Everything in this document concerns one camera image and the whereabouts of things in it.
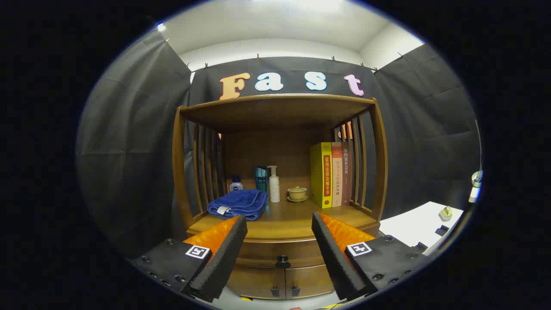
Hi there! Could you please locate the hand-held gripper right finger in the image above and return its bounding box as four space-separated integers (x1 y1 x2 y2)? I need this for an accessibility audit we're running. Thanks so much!
311 211 429 301

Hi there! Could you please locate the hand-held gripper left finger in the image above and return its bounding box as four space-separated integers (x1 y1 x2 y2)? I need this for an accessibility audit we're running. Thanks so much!
129 214 248 303

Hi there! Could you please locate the wooden drawer with black knob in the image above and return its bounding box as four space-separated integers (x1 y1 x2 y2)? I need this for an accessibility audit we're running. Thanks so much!
236 235 328 270

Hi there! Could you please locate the wooden cabinet door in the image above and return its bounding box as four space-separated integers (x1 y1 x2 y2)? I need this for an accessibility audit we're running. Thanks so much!
227 266 285 301
285 263 341 298

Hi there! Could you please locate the wooden countertop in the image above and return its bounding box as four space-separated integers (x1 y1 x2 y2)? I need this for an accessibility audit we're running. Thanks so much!
187 199 380 242

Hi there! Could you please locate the white drawer unit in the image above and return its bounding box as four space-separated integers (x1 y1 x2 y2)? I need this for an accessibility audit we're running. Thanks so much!
379 201 464 257

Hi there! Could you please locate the wooden cabinet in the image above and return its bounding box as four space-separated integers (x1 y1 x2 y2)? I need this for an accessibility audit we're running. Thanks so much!
172 94 389 301

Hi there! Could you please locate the blue folded towel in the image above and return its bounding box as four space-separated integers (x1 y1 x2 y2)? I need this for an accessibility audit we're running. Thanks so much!
207 189 269 221

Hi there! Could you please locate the beige lidded teacup with saucer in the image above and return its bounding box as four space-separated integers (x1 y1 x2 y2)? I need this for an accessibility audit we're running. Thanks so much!
287 186 309 203

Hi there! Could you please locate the white pump bottle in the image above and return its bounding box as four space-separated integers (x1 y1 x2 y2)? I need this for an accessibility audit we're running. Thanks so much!
267 165 281 203

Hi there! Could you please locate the yellow book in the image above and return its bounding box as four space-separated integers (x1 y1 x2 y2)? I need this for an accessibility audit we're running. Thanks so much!
310 143 333 209

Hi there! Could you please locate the dark red book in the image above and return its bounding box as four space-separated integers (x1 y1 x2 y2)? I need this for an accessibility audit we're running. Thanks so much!
341 142 353 206

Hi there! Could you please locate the black backdrop cloth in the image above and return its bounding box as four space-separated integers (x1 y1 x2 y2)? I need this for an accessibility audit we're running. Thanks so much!
77 30 480 259

